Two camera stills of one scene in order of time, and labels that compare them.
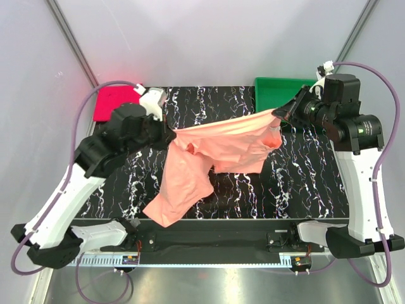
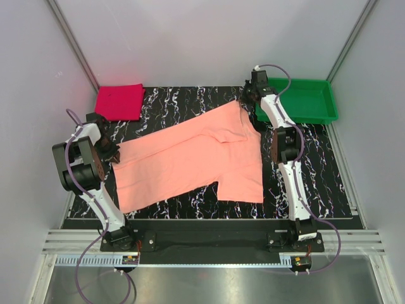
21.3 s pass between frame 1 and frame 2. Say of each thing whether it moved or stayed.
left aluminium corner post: stayed
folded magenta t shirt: stayed
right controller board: stayed
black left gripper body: moved
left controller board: stayed
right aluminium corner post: stayed
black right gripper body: moved
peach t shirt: moved
